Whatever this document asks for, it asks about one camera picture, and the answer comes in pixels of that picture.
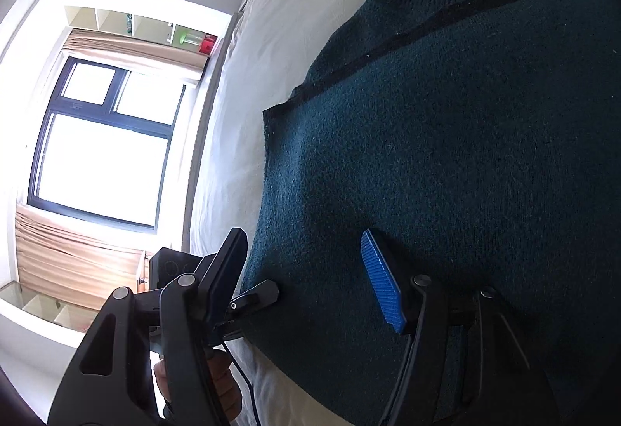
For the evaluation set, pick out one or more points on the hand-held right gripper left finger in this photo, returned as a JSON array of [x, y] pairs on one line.
[[220, 280]]

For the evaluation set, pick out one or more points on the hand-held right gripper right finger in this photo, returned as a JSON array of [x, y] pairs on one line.
[[381, 280]]

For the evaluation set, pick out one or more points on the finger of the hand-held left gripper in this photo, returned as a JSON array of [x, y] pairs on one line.
[[257, 295], [228, 334]]

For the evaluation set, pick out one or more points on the dark green sweater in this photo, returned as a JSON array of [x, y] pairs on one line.
[[461, 139]]

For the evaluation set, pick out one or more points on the person's left hand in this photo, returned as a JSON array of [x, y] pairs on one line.
[[228, 387]]

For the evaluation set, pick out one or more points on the black framed window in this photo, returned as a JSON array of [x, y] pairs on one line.
[[97, 164]]

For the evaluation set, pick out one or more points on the white shelf unit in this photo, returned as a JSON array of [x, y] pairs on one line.
[[39, 304], [111, 20]]

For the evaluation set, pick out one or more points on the red box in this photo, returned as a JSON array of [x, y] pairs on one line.
[[208, 45]]

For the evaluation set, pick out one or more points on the green lidded jar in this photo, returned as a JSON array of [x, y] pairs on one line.
[[189, 39]]

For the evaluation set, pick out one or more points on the bed with beige sheet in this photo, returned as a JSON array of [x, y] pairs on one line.
[[271, 42]]

